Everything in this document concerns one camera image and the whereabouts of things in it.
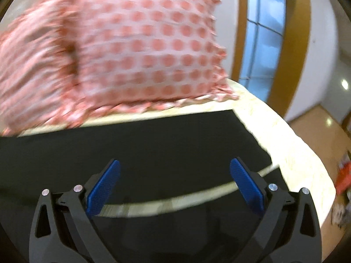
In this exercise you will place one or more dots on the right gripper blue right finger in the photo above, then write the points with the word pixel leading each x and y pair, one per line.
pixel 289 229

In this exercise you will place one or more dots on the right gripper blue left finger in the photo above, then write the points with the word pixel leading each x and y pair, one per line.
pixel 62 228

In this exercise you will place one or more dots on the black pants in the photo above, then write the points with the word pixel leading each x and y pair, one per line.
pixel 211 232

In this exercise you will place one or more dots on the cream patterned bed sheet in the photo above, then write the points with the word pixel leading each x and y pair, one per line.
pixel 288 153

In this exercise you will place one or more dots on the pink polka dot pillow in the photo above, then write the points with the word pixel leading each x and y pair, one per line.
pixel 134 54
pixel 38 69

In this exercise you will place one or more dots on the window with wooden frame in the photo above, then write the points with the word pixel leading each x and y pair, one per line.
pixel 271 47

